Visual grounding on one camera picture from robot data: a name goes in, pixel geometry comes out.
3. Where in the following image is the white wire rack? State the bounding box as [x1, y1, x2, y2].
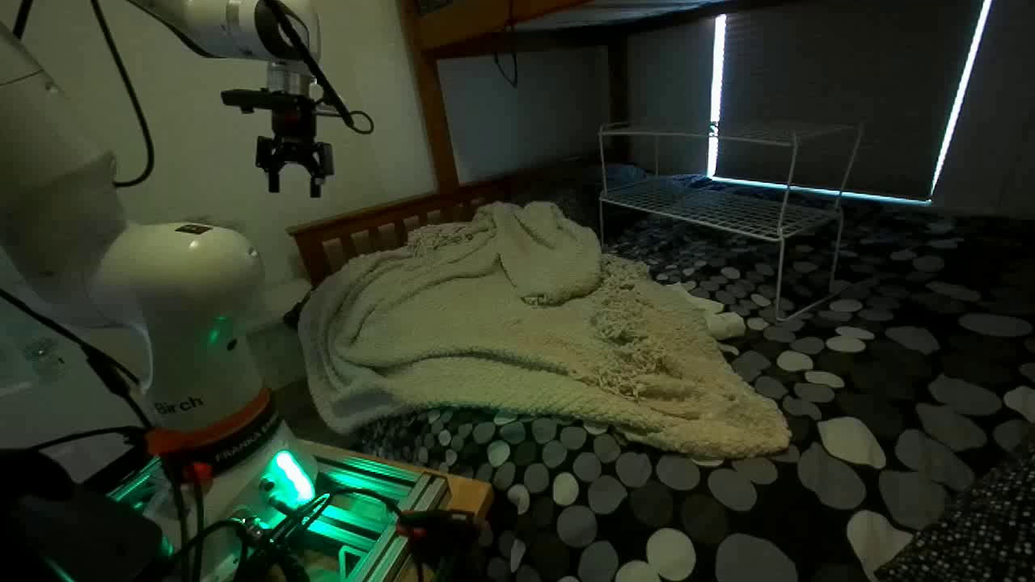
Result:
[594, 120, 867, 320]

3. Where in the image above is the wooden board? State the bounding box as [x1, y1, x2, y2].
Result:
[427, 468, 498, 523]

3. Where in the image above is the white knitted blanket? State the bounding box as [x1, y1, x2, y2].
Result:
[293, 197, 795, 462]

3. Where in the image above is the dark window blind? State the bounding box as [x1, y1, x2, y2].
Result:
[717, 0, 995, 208]

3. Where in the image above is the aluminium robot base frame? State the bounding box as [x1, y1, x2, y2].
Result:
[106, 416, 456, 582]

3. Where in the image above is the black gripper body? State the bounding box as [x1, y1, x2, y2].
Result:
[270, 108, 322, 156]

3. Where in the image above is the dark speckled pillow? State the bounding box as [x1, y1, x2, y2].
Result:
[876, 450, 1035, 582]

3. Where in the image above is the wooden bunk bed frame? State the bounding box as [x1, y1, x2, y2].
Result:
[396, 0, 736, 193]

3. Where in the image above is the black box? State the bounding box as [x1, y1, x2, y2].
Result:
[0, 445, 167, 582]

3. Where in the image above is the black pebble pattern bedsheet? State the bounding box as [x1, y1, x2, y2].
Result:
[353, 171, 1035, 582]

